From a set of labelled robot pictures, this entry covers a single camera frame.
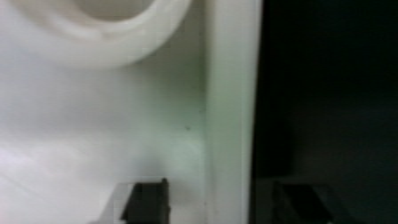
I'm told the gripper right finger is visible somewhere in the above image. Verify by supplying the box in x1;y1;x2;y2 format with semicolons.
271;182;356;224

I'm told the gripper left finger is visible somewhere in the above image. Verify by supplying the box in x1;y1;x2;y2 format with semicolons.
88;177;175;224

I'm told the white square table top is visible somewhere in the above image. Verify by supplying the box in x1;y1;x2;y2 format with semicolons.
0;0;262;224

